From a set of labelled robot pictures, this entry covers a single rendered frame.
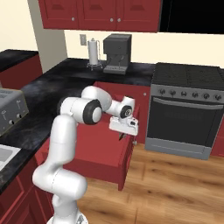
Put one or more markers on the red cupboard beside stove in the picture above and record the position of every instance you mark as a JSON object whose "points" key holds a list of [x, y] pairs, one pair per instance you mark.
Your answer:
{"points": [[218, 140]]}

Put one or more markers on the grey wall outlet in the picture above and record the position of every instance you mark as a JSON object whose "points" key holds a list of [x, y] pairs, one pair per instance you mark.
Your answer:
{"points": [[83, 39]]}

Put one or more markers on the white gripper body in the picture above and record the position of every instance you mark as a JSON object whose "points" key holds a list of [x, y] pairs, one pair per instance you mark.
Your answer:
{"points": [[120, 124]]}

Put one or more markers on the red wall cupboards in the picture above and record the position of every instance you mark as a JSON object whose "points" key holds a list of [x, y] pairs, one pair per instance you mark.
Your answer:
{"points": [[99, 13]]}

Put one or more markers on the dark grey coffee machine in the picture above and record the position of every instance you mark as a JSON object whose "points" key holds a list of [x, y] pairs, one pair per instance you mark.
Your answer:
{"points": [[117, 52]]}

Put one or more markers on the pale grey sink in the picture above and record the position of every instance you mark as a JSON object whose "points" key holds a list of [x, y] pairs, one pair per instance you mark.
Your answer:
{"points": [[5, 154]]}

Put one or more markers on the black range hood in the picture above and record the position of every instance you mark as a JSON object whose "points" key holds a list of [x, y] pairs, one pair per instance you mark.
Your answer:
{"points": [[192, 16]]}

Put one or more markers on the red base cupboard door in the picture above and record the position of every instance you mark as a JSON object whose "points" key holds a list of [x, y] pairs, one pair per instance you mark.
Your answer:
{"points": [[143, 116]]}

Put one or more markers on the grey black stove with oven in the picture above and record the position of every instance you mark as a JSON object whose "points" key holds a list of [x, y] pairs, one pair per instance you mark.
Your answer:
{"points": [[183, 122]]}

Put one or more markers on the white paper towel holder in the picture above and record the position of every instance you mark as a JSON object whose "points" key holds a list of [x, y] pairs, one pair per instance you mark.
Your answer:
{"points": [[93, 54]]}

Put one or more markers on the grey toaster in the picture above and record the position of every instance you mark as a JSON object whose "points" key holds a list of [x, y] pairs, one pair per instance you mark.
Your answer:
{"points": [[10, 110]]}

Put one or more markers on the silver drawer knob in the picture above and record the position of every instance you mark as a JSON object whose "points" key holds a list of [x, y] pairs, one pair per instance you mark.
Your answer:
{"points": [[134, 143]]}

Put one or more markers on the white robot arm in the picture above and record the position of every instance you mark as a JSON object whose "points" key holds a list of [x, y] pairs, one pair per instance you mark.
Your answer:
{"points": [[62, 140]]}

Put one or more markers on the red open drawer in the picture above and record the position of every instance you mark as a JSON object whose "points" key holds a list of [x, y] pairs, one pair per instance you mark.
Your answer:
{"points": [[99, 151]]}

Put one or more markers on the red base cupboards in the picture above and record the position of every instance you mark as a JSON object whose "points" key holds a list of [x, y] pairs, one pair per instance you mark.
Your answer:
{"points": [[20, 195]]}

